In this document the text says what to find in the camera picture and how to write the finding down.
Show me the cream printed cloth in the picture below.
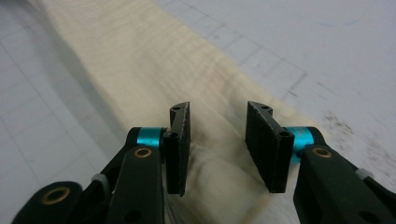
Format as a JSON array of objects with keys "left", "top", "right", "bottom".
[{"left": 27, "top": 0, "right": 329, "bottom": 224}]

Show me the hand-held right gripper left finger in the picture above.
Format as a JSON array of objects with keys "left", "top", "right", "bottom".
[{"left": 135, "top": 101, "right": 191, "bottom": 198}]

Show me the white grid mat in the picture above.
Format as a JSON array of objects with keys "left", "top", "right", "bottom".
[{"left": 0, "top": 0, "right": 396, "bottom": 224}]

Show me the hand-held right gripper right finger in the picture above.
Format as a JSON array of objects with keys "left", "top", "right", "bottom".
[{"left": 244, "top": 100, "right": 316, "bottom": 194}]

